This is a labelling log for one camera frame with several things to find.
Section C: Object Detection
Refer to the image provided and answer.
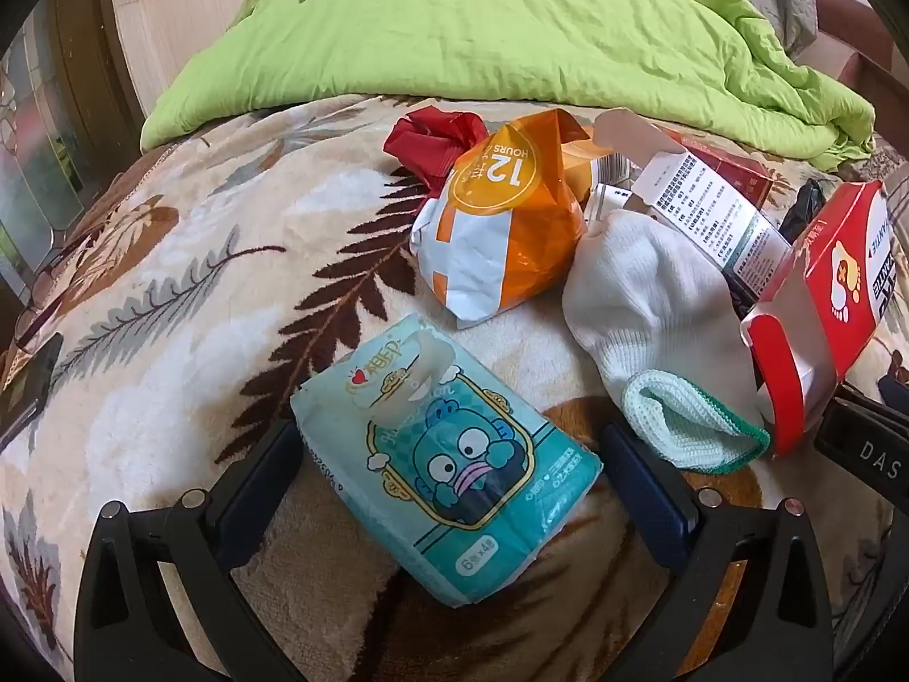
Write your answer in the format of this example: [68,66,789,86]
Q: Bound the orange and white plastic bag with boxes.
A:
[410,108,594,328]

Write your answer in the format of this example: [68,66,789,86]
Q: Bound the brown headboard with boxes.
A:
[813,0,909,97]

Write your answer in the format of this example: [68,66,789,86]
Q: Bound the white sock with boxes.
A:
[562,211,764,413]

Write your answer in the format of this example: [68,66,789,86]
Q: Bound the dark red box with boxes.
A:
[660,124,775,210]

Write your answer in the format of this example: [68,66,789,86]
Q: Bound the teal cartoon tissue pack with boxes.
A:
[290,313,603,608]

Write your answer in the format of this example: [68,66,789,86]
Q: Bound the wooden door with glass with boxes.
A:
[0,14,143,342]

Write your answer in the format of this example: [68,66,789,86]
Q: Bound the small white box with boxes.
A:
[583,181,640,224]

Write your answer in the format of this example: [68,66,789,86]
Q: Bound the blue and white medicine box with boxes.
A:
[593,110,793,292]

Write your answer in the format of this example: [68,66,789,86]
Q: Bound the leaf-print blanket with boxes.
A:
[0,92,909,682]

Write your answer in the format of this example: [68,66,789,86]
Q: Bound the red and white box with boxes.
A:
[740,181,908,457]

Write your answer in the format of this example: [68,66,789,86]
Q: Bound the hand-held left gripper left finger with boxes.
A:
[73,418,314,682]

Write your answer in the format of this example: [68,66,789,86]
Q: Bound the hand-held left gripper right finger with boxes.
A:
[600,421,833,682]

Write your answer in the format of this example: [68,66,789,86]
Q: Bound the black phone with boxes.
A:
[0,332,65,442]

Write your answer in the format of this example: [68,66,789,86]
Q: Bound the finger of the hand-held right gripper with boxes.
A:
[831,375,909,417]

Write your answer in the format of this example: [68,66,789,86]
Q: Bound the black plastic bag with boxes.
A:
[777,177,828,243]

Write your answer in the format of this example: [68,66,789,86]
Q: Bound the green quilt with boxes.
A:
[140,0,878,172]

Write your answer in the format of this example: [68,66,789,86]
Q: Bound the red crumpled wrapper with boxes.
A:
[383,106,491,193]

